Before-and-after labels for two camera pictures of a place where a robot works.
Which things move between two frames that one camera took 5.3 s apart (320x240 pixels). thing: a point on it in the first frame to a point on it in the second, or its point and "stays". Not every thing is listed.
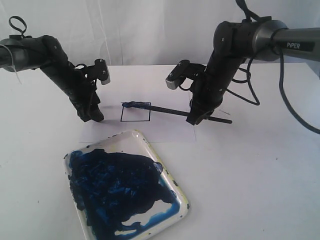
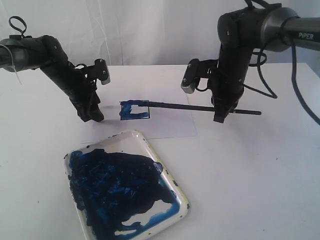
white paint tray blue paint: x=123 y=189 stays
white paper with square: x=158 y=126 stays
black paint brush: x=148 y=105 to x=186 y=107
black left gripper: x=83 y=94 stays
